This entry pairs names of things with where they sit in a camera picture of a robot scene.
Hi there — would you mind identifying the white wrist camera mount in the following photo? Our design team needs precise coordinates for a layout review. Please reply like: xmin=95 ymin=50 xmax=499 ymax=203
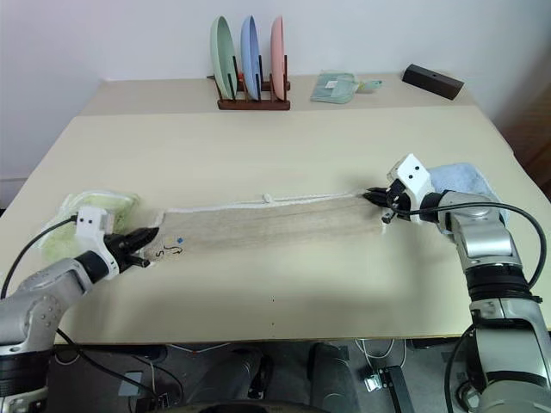
xmin=73 ymin=206 xmax=121 ymax=281
xmin=386 ymin=152 xmax=432 ymax=225

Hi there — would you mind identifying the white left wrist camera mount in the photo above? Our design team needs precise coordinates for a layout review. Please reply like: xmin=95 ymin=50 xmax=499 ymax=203
xmin=73 ymin=206 xmax=121 ymax=281

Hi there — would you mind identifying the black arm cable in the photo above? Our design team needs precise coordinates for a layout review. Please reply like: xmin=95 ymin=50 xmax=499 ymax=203
xmin=398 ymin=203 xmax=544 ymax=299
xmin=0 ymin=217 xmax=84 ymax=299

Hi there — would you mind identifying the light green folded towel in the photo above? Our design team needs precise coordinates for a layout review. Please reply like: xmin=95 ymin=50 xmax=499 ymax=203
xmin=40 ymin=188 xmax=142 ymax=262

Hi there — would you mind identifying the small pale green packet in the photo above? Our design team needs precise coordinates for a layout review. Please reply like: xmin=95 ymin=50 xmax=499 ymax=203
xmin=356 ymin=78 xmax=384 ymax=95

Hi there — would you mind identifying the black metal stand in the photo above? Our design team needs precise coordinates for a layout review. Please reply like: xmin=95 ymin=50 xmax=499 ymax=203
xmin=363 ymin=364 xmax=415 ymax=413

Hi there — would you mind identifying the white cable under table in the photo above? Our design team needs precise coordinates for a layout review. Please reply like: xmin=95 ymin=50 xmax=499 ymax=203
xmin=355 ymin=338 xmax=409 ymax=370

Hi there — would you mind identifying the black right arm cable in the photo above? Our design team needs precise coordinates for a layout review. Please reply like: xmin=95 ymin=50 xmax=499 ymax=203
xmin=398 ymin=203 xmax=544 ymax=299

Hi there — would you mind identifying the light blue folded towel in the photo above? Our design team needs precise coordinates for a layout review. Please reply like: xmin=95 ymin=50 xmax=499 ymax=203
xmin=427 ymin=161 xmax=512 ymax=225

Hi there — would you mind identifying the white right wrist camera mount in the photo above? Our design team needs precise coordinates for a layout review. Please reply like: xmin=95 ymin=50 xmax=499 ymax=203
xmin=386 ymin=152 xmax=432 ymax=225

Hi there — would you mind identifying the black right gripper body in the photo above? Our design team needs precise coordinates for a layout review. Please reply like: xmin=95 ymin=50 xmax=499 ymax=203
xmin=386 ymin=180 xmax=415 ymax=217

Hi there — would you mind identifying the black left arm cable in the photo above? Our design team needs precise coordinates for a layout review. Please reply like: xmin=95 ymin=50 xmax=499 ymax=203
xmin=0 ymin=217 xmax=84 ymax=299

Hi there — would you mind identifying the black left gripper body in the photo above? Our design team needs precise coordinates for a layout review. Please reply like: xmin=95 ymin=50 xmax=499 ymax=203
xmin=106 ymin=233 xmax=133 ymax=274

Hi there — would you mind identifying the blue plate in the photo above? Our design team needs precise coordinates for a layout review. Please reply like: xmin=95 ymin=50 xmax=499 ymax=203
xmin=239 ymin=15 xmax=263 ymax=102

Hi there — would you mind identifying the green plate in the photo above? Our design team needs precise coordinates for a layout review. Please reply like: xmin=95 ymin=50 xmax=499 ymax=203
xmin=209 ymin=15 xmax=238 ymax=100

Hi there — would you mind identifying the grey paper sheet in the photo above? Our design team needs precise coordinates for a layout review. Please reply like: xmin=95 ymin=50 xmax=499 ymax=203
xmin=117 ymin=371 xmax=145 ymax=398

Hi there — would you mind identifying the dark rounded shape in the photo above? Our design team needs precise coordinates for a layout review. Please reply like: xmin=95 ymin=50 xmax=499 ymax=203
xmin=306 ymin=342 xmax=362 ymax=413
xmin=200 ymin=345 xmax=276 ymax=408

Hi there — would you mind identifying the black cable under table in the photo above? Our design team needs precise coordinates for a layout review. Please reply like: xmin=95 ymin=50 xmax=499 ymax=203
xmin=54 ymin=330 xmax=158 ymax=399

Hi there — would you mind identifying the green packaged cloth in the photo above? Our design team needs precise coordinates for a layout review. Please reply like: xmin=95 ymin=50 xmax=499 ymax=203
xmin=310 ymin=71 xmax=359 ymax=105

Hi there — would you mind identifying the beige towel with white fringe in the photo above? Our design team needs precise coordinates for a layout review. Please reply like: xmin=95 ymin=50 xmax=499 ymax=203
xmin=145 ymin=190 xmax=391 ymax=262

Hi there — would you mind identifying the dark wooden plate rack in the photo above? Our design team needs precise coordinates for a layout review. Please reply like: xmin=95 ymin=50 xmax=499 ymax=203
xmin=216 ymin=54 xmax=292 ymax=112

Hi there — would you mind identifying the pink plate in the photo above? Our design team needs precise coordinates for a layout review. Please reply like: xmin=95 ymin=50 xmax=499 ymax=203
xmin=269 ymin=15 xmax=288 ymax=102

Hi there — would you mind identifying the dark brown rectangular box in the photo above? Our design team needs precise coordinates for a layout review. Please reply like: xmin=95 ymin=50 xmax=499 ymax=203
xmin=401 ymin=64 xmax=466 ymax=102

